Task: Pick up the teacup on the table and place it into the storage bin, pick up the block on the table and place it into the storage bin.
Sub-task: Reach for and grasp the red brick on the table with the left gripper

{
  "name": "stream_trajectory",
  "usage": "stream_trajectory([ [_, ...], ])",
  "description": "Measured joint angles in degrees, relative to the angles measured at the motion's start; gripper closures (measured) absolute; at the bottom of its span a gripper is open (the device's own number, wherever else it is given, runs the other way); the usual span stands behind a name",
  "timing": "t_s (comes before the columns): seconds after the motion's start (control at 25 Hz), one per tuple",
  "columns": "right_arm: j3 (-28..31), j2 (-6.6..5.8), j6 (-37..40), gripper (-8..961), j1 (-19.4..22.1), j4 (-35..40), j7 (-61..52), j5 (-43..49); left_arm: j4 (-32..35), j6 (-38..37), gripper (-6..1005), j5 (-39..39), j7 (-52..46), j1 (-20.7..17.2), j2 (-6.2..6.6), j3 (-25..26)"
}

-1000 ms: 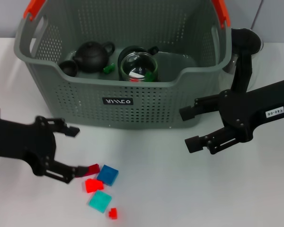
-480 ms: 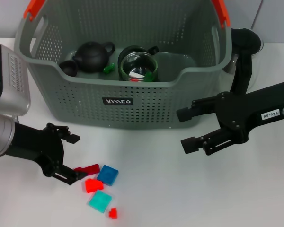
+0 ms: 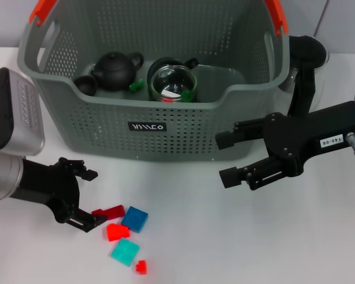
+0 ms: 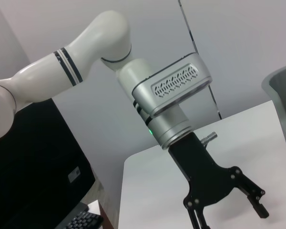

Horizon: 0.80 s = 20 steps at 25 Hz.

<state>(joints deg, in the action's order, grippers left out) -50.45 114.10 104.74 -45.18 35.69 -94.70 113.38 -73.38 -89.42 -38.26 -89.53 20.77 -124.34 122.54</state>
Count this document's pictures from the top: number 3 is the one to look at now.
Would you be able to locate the cyan toy plate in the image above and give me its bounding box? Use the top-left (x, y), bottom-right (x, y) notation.
top-left (111, 238), bottom-right (141, 267)

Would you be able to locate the long white toy brick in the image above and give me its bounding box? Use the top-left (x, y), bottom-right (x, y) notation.
top-left (161, 88), bottom-right (182, 101)

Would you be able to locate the glass pitcher with black handle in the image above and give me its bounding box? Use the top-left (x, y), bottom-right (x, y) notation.
top-left (279, 34), bottom-right (330, 118)

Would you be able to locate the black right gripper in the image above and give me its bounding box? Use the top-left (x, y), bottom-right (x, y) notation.
top-left (215, 99), bottom-right (355, 191)

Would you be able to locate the large red toy brick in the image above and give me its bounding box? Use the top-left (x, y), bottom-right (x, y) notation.
top-left (106, 224), bottom-right (130, 243)

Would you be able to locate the grey perforated storage bin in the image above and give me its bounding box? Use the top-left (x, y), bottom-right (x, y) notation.
top-left (17, 0), bottom-right (291, 163)

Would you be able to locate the small black ceramic teacup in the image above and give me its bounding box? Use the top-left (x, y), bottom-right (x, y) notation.
top-left (73, 74), bottom-right (99, 96)

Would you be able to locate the blue toy plate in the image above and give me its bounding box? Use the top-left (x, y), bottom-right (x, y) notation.
top-left (121, 206), bottom-right (149, 234)

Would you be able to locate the black ceramic teapot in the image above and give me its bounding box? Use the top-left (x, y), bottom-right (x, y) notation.
top-left (90, 50), bottom-right (144, 91)

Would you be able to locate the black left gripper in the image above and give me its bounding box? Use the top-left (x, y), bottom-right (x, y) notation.
top-left (10, 157), bottom-right (108, 234)

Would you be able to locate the dark red toy brick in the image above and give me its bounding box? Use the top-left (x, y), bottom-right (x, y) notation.
top-left (92, 205), bottom-right (125, 221)

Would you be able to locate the green toy plate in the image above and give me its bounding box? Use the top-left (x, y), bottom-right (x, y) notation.
top-left (129, 79), bottom-right (145, 93)

